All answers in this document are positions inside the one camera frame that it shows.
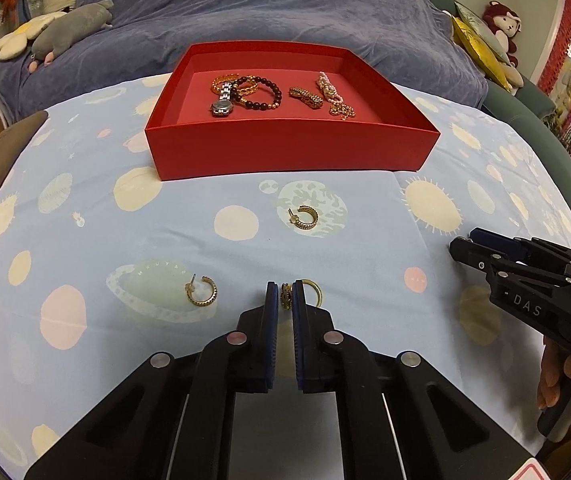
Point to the red monkey plush toy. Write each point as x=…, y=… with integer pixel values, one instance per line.
x=500, y=22

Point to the cream cushion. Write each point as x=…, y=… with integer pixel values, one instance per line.
x=513, y=77

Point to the red jewelry box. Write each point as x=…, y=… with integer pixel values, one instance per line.
x=290, y=145

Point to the red hanging decoration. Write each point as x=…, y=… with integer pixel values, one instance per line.
x=560, y=35

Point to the gold bangle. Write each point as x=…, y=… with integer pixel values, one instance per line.
x=218, y=81

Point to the blue blanket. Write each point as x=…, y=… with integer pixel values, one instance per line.
x=265, y=0

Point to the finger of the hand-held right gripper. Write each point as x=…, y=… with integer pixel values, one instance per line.
x=470, y=255
x=490, y=240

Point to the grey pillow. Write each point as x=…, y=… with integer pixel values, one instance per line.
x=480, y=25

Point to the yellow pillow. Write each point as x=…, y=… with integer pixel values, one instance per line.
x=475, y=45

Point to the grey plush toy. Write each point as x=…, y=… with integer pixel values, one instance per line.
x=75, y=25

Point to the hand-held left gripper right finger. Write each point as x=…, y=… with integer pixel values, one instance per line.
x=299, y=355

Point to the blue planet print tablecloth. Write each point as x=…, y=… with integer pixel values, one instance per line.
x=115, y=360

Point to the flower shaped pillow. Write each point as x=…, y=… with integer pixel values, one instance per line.
x=15, y=40

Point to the green sofa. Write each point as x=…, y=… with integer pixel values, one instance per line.
x=530, y=105

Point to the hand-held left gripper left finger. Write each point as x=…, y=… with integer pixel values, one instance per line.
x=271, y=355

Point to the gold hoop earring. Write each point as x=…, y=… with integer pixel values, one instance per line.
x=213, y=297
x=314, y=220

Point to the brown notebook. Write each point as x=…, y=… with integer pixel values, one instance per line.
x=0, y=160

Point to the silver wrist watch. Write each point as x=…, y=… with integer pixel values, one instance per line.
x=222, y=106

